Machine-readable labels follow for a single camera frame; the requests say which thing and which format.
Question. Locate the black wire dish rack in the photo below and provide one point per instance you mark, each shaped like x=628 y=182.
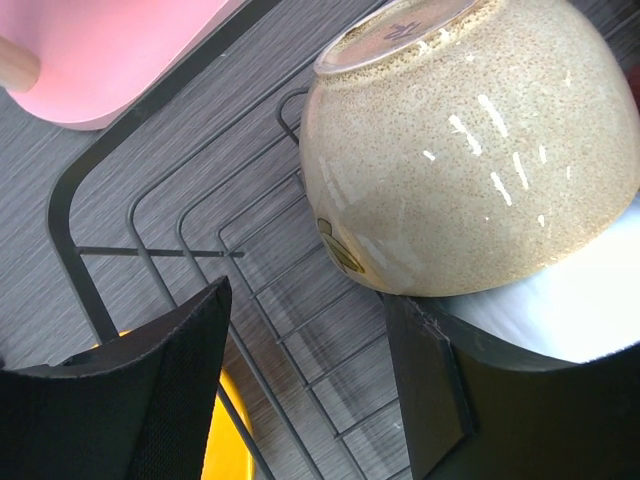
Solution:
x=200 y=178

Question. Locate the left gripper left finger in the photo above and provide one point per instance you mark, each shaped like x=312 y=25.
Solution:
x=137 y=407

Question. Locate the yellow bowl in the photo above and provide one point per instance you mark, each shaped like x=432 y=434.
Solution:
x=227 y=455

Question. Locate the white ribbed bowl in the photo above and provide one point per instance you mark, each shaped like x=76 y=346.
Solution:
x=580 y=309

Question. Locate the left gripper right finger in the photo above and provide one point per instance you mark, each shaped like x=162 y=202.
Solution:
x=476 y=407

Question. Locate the pink three-tier shelf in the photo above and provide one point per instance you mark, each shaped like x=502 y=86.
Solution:
x=92 y=59

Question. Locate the beige speckled bowl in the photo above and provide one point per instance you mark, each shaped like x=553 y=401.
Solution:
x=449 y=147

